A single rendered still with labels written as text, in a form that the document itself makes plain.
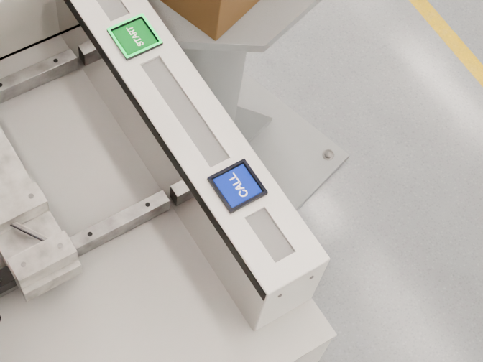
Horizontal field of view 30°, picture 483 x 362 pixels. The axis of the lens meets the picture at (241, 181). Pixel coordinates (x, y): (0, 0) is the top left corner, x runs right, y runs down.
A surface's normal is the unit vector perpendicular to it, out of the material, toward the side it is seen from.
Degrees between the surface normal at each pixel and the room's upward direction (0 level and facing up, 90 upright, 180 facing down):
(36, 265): 0
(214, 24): 90
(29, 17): 90
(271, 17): 0
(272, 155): 0
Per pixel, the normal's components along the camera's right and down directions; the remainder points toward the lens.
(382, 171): 0.10, -0.46
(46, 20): 0.54, 0.77
